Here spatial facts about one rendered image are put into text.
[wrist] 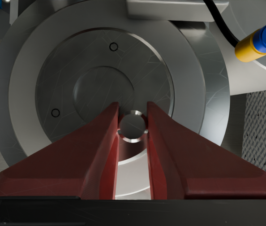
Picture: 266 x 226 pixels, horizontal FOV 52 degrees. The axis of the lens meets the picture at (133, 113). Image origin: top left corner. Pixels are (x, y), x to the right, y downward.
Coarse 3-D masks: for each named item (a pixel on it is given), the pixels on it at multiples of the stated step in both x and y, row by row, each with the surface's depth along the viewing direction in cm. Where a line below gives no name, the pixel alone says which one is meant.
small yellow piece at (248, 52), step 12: (204, 0) 12; (216, 12) 11; (228, 36) 11; (252, 36) 9; (264, 36) 8; (240, 48) 10; (252, 48) 9; (264, 48) 9; (240, 60) 11; (252, 60) 10
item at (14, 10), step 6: (12, 0) 17; (18, 0) 17; (24, 0) 18; (30, 0) 19; (12, 6) 17; (18, 6) 17; (24, 6) 18; (12, 12) 17; (18, 12) 17; (12, 18) 17
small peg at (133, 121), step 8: (128, 112) 12; (136, 112) 12; (120, 120) 12; (128, 120) 12; (136, 120) 12; (144, 120) 12; (120, 128) 12; (128, 128) 12; (136, 128) 12; (144, 128) 12; (120, 136) 12; (128, 136) 12; (136, 136) 12; (144, 136) 12
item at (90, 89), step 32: (96, 32) 14; (128, 32) 14; (64, 64) 14; (96, 64) 14; (128, 64) 14; (160, 64) 14; (64, 96) 14; (96, 96) 14; (128, 96) 15; (160, 96) 14; (64, 128) 14; (128, 160) 14
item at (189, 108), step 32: (96, 0) 16; (32, 32) 16; (64, 32) 16; (160, 32) 15; (32, 64) 16; (192, 64) 15; (32, 96) 16; (192, 96) 16; (32, 128) 16; (192, 128) 16; (128, 192) 16
